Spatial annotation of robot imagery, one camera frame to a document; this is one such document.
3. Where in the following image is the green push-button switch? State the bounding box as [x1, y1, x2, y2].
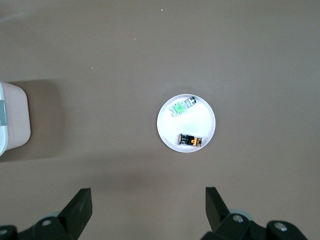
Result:
[169, 95, 198, 118]

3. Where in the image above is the orange push-button switch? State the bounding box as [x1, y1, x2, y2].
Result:
[177, 133, 203, 147]

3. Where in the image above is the white lidded storage box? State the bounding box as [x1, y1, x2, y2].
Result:
[0, 80, 32, 157]

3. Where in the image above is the pink round plate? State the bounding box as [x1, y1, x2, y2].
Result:
[156, 93, 216, 153]

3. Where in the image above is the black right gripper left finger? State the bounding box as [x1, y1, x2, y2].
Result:
[14, 187, 94, 240]

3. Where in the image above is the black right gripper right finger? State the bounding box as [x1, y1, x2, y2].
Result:
[199, 186, 268, 240]

